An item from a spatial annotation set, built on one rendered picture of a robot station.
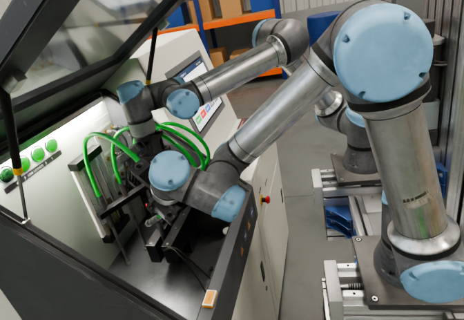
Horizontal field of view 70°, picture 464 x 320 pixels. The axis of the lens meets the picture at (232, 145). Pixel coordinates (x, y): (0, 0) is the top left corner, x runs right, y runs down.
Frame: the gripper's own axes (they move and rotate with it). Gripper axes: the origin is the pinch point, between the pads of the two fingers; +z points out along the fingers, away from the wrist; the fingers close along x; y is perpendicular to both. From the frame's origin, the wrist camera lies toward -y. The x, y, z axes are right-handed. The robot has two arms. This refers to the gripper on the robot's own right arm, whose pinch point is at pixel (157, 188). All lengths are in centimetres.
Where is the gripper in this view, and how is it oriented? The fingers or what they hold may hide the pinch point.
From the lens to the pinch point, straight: 111.6
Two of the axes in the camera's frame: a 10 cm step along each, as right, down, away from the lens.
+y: 9.6, -0.6, -2.9
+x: 2.3, -4.7, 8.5
